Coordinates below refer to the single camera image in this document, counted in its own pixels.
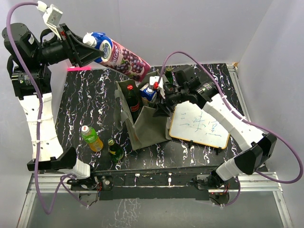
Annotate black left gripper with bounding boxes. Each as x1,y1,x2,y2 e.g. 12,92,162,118
32,23,103,67

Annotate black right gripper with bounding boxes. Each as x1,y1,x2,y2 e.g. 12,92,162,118
152,86,188,117

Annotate grey-green canvas bag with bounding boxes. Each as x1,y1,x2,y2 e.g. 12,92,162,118
114,70,171,150

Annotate Fontana pineapple juice carton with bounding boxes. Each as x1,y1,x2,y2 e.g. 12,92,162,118
140,83,157,108

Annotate dark cola bottle red label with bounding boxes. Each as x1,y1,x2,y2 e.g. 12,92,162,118
126,85,140,123

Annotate blue red juice carton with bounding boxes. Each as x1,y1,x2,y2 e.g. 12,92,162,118
83,32,151,82

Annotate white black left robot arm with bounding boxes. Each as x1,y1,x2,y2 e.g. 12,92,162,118
2,23,102,190

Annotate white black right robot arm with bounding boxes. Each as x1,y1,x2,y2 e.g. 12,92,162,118
152,65,277,189

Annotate pink tape strip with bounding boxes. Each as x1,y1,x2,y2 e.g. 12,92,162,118
67,66,92,72

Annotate yellow-framed whiteboard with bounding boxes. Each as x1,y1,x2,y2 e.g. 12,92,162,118
169,101,230,149

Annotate green glass bottle gold cap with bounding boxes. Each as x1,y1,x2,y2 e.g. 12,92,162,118
165,66,174,84

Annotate green glass bottle front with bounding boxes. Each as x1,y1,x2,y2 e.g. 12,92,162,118
107,138,124,162

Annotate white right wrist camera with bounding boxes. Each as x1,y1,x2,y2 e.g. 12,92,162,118
149,76,165,98

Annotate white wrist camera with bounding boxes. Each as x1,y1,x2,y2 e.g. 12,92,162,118
37,1,63,40
149,76,165,98

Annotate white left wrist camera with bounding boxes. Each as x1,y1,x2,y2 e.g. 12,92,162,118
37,1,63,40

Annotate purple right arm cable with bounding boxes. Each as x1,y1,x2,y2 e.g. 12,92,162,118
159,51,302,207

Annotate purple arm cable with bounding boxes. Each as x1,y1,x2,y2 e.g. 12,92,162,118
159,51,302,207
6,1,91,215

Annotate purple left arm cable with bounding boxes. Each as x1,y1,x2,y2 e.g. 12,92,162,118
6,1,91,215

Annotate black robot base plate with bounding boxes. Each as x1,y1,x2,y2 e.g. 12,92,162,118
68,166,240,201

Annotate aluminium frame rail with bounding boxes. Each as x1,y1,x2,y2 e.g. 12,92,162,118
20,69,292,228

